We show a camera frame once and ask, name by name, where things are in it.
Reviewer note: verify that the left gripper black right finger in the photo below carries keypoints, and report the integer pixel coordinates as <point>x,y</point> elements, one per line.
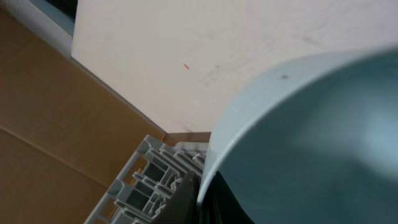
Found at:
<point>220,206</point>

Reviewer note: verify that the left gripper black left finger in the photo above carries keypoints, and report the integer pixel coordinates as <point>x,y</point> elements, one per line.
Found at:
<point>182,207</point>

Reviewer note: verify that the light blue bowl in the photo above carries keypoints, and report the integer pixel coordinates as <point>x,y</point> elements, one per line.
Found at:
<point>312,140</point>

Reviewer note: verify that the grey plastic dish rack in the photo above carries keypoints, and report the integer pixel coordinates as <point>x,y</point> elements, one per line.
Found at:
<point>148,180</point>

